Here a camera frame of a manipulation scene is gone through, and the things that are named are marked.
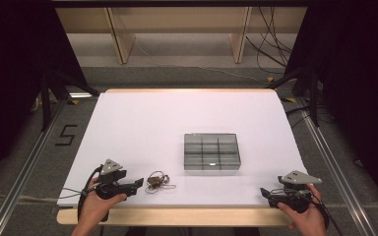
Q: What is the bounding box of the person's right hand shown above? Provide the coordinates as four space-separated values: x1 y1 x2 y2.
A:
277 183 328 236

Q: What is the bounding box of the thin white floor cable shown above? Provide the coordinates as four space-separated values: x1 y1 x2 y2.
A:
134 38 271 85

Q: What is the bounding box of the white table sheet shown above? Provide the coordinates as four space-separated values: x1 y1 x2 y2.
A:
56 91 323 208

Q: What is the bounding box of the person's left hand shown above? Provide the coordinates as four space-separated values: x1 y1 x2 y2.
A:
78 176 128 225

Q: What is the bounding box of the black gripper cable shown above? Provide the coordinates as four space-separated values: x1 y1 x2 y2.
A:
77 165 104 222
311 196 343 236

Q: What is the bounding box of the thin grey wire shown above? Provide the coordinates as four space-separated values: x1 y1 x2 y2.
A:
58 186 91 200

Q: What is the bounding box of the aluminium floor rail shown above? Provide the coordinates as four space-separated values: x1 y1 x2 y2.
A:
295 97 378 236
0 97 69 236

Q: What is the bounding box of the black metal stand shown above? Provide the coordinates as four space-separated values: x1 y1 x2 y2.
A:
38 68 101 132
269 67 321 128

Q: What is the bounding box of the brown necklace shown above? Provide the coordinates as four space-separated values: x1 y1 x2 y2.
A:
144 170 177 195

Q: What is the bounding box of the grey transparent compartment box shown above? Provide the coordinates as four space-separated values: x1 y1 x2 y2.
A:
183 132 242 171

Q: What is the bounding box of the bundle of black cables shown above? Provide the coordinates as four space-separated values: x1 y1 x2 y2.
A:
245 6 293 75

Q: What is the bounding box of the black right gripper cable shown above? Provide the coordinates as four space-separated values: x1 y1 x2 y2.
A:
311 196 343 236

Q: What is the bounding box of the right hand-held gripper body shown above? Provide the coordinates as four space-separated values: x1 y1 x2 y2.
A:
269 170 323 213

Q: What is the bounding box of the light wooden shelf unit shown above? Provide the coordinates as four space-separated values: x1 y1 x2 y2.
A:
55 6 308 66

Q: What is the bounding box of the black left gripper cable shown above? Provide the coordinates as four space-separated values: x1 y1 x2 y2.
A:
77 165 104 222

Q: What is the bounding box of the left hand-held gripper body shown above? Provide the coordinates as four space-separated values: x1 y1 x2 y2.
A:
94 158 132 201

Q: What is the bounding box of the black curtain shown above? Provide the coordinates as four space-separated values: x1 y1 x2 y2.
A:
0 0 91 191
284 0 378 206

